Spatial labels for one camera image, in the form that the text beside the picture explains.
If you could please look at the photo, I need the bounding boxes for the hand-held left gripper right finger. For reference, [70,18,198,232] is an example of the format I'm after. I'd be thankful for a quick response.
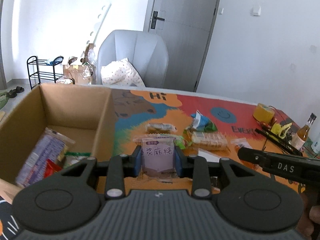
[175,147,253,200]

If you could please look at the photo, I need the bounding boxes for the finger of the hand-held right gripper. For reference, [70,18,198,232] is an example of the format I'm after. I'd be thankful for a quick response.
[237,147,267,167]

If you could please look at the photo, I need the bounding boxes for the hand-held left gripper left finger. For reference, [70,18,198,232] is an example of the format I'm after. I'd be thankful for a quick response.
[59,145,142,200]

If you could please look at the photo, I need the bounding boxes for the clear orange snack packet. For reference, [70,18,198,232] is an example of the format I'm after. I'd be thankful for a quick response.
[230,138,253,153]

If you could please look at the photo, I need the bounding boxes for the small purple mochi packet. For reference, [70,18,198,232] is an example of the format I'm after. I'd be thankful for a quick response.
[132,134,185,180]

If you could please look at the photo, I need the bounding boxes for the small brown cake packet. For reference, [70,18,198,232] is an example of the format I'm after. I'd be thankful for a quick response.
[145,122,177,133]

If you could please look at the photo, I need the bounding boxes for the green white snack packet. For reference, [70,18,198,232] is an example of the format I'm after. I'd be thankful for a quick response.
[60,151,92,169]

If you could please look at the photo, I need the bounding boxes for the red snack packet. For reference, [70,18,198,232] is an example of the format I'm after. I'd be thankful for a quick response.
[41,159,63,179]

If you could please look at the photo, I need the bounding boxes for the large purple snack packet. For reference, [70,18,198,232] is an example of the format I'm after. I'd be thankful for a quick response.
[15,127,75,188]

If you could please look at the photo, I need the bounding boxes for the person's right hand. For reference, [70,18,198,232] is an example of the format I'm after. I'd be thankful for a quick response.
[296,186,320,238]

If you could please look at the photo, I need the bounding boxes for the biscuit packet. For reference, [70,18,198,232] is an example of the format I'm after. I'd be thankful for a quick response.
[191,130,232,153]

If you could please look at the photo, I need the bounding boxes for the yellow plastic toy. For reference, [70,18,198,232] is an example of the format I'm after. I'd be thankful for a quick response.
[271,121,293,139]

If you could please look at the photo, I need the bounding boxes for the glass bottle amber liquid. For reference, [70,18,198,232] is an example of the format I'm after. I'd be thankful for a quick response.
[291,112,317,152]

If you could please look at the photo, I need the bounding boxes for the yellow tape roll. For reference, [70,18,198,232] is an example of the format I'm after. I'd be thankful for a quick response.
[253,102,275,123]

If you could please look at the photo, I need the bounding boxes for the blue snack packet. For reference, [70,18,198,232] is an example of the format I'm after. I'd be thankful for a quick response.
[191,110,212,130]

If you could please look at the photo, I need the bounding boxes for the dark green snack packet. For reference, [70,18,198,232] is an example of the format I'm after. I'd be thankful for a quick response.
[205,121,218,133]

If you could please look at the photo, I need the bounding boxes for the dotted white pillow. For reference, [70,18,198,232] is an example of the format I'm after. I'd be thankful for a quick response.
[101,58,145,88]

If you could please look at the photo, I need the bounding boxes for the brown cardboard box of clutter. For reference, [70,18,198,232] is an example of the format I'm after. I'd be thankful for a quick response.
[62,44,98,85]

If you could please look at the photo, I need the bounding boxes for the grey chair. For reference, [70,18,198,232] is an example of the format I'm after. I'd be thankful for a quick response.
[97,29,169,88]

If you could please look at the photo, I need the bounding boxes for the grey door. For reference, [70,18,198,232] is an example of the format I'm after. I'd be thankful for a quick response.
[143,0,223,93]

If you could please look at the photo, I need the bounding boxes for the black shoe rack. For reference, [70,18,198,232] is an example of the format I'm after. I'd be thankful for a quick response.
[27,56,64,90]

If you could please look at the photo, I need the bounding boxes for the white board with holes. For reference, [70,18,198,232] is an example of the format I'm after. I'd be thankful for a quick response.
[84,3,112,63]

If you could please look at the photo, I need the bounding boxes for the green floor mat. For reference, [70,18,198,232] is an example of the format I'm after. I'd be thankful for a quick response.
[0,91,10,110]

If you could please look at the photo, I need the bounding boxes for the black wire rack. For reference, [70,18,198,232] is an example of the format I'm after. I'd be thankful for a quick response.
[255,127,304,157]

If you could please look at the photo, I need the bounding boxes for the black door handle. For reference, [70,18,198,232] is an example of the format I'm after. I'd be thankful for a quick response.
[151,11,165,29]

